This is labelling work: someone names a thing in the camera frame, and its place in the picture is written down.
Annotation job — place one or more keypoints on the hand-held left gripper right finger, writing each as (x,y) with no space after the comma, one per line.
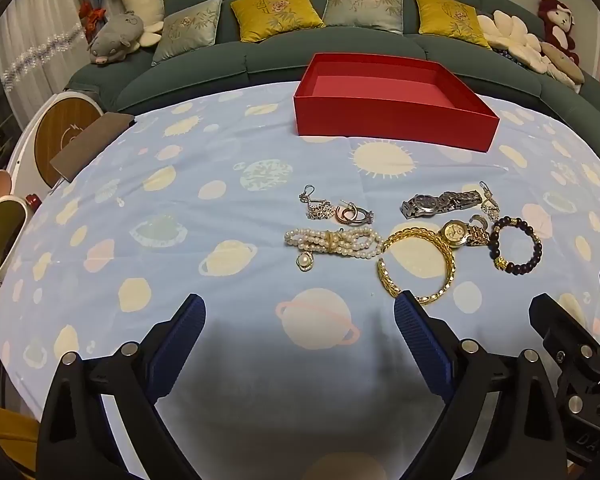
(412,320)

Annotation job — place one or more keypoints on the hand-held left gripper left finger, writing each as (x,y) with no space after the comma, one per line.
(190,325)

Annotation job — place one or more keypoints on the gold wristwatch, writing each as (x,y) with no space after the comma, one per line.
(452,231)

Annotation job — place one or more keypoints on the silver wristwatch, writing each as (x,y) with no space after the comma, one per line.
(425,205)

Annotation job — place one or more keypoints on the rose gold hoop earring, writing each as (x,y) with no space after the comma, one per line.
(338,213)

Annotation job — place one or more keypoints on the red cardboard box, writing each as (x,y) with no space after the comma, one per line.
(380,125)

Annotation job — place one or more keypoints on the blue planet-print tablecloth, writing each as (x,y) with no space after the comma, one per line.
(180,260)

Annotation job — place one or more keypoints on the silver dangle earring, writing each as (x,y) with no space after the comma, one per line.
(317,208)
(489,202)

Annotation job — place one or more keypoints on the small red object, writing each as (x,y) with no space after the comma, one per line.
(33,200)

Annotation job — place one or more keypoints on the brown flat box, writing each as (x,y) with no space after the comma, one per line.
(90,145)

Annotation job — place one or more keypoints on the white round-eared mirror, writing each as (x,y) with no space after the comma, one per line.
(0,230)

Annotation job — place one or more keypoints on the yellow stool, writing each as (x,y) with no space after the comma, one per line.
(5,435)

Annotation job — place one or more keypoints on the beige round cushion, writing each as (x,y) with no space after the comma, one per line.
(562,62)

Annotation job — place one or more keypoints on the white flower-shaped cushion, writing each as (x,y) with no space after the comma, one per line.
(515,40)

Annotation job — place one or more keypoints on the red monkey plush toy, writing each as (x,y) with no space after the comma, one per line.
(557,20)

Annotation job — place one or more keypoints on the dark green sofa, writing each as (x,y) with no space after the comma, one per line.
(280,60)

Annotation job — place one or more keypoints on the grey-green embroidered pillow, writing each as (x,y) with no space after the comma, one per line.
(187,30)
(365,5)

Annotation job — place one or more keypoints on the grey pig plush toy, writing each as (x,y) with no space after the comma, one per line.
(117,35)

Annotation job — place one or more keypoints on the yellow embroidered pillow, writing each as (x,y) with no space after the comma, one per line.
(450,20)
(275,12)

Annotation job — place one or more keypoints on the white sheer curtain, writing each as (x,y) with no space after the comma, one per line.
(40,60)

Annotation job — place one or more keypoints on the red hanging ornament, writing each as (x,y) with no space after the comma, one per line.
(91,16)

